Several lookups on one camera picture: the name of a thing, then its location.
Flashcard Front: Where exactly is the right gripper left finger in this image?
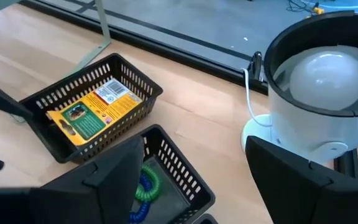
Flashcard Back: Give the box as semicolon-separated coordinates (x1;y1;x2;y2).
0;136;146;224

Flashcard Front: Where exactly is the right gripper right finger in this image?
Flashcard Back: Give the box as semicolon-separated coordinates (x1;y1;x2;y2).
245;135;358;224

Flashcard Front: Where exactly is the blue coil keychain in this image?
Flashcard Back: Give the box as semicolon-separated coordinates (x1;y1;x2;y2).
139;172;153;192
128;200;152;224

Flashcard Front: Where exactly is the green coil keychain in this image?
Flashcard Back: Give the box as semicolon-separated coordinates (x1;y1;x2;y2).
134;164;162;202

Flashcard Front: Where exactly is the yellow green crayon box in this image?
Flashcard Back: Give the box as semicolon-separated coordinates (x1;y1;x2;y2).
46;77;144;147

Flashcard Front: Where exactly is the black plastic basket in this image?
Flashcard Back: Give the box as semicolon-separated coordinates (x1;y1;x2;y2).
191;213;220;224
129;123;216;224
19;52;164;165

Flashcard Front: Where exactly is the white lamp cable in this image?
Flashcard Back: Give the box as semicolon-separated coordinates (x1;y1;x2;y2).
241;67;273;128

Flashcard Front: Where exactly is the yellow power plug cord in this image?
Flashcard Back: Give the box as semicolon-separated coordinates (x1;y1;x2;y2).
311;1;326;16

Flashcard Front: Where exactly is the black floor cable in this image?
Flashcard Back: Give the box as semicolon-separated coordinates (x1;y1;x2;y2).
286;0;315;14

